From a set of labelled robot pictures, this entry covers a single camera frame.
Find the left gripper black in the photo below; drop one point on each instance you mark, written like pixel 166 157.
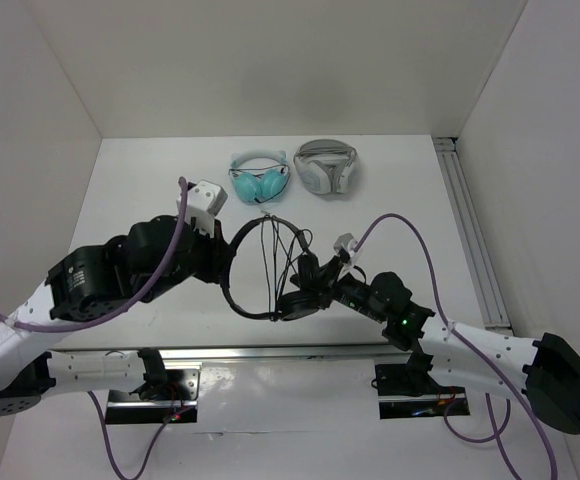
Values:
pixel 217 248

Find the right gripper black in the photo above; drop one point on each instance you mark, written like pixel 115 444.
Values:
pixel 328 274

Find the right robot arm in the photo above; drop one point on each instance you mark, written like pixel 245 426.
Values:
pixel 545 372

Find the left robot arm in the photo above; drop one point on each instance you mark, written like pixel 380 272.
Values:
pixel 89 283

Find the teal headphones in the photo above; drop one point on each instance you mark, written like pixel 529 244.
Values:
pixel 259 184

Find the grey white headphones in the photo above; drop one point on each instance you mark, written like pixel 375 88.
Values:
pixel 326 166

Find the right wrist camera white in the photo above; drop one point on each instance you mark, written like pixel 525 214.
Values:
pixel 345 248

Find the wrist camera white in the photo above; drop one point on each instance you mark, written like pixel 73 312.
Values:
pixel 201 202
pixel 345 248

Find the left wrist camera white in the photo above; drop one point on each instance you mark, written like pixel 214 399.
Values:
pixel 201 202

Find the aluminium rail front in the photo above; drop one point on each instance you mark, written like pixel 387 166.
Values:
pixel 376 352

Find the aluminium rail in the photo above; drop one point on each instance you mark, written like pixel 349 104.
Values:
pixel 376 352
pixel 491 303

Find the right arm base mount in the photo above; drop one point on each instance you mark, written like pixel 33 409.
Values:
pixel 403 394

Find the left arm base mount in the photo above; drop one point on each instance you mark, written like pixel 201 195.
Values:
pixel 177 400

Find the aluminium rail right side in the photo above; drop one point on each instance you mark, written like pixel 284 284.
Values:
pixel 491 303

